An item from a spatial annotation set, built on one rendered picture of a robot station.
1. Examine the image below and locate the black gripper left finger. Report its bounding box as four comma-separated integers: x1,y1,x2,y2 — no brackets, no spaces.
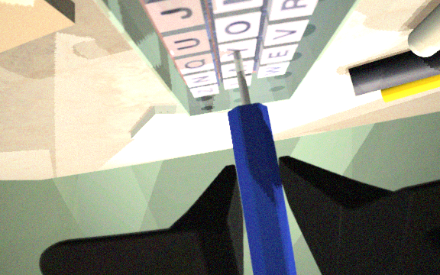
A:
39,164,244,275

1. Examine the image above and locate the blue stylus with grey tip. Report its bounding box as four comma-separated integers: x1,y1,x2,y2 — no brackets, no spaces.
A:
228,70,297,275

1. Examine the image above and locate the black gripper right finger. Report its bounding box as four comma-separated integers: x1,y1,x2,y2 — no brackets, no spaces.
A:
278,156,440,275

